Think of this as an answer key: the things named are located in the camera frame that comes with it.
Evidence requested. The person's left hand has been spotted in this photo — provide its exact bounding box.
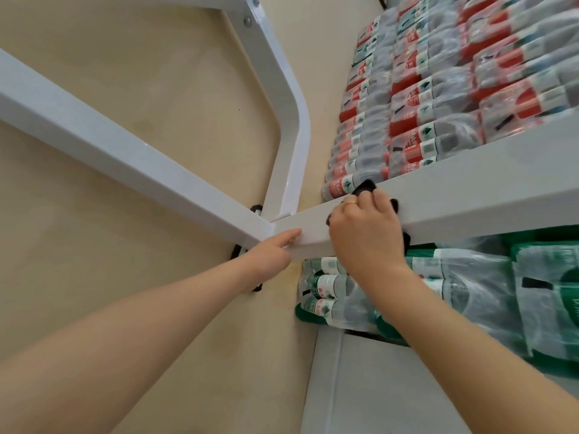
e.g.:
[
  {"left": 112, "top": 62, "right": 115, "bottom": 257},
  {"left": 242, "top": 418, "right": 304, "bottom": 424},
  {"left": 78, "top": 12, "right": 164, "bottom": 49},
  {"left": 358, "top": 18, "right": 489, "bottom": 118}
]
[{"left": 235, "top": 228, "right": 303, "bottom": 285}]

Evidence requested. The person's right hand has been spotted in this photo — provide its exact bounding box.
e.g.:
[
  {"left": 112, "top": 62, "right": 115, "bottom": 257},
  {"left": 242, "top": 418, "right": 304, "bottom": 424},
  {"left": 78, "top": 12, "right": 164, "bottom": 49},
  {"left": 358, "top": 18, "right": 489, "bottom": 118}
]
[{"left": 327, "top": 189, "right": 408, "bottom": 290}]

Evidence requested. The dark grey cleaning cloth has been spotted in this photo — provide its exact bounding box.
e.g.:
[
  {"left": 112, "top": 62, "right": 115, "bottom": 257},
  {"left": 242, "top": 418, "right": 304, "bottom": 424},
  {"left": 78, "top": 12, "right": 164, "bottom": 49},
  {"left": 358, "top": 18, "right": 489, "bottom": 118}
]
[{"left": 326, "top": 178, "right": 413, "bottom": 258}]

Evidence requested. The white gym machine frame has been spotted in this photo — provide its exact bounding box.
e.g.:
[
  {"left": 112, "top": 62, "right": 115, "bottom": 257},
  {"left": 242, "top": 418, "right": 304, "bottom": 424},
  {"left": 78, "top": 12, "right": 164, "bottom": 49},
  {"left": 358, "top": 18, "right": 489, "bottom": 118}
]
[{"left": 0, "top": 0, "right": 579, "bottom": 294}]

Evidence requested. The person's right forearm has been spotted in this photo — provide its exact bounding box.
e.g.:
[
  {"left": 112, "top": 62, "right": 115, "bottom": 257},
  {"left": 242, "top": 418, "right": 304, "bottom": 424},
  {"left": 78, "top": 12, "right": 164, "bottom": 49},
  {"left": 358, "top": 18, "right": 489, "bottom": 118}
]
[{"left": 359, "top": 266, "right": 579, "bottom": 434}]

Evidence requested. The person's left forearm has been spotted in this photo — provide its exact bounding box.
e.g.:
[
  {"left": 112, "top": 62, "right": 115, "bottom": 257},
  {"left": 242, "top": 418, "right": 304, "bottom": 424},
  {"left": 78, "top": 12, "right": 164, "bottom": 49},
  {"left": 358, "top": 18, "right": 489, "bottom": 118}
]
[{"left": 0, "top": 259, "right": 263, "bottom": 434}]

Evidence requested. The stack of water bottle packs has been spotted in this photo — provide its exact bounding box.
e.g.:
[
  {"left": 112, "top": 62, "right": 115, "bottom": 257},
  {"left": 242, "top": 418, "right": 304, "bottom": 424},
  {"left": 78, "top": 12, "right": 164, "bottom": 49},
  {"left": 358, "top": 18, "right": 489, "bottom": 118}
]
[{"left": 295, "top": 0, "right": 579, "bottom": 377}]

